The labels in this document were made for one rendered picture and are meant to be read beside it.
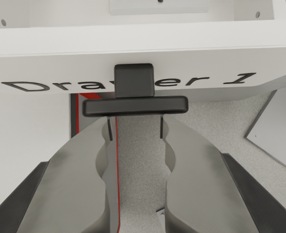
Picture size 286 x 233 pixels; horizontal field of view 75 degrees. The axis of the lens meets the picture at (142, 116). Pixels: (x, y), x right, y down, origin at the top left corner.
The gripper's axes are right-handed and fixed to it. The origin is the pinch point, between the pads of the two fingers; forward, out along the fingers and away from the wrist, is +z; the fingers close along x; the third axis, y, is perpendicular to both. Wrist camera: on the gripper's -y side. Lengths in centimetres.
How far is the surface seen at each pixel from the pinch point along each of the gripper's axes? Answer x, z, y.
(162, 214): 10, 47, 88
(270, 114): 72, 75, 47
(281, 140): 76, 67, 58
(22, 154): -16.8, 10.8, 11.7
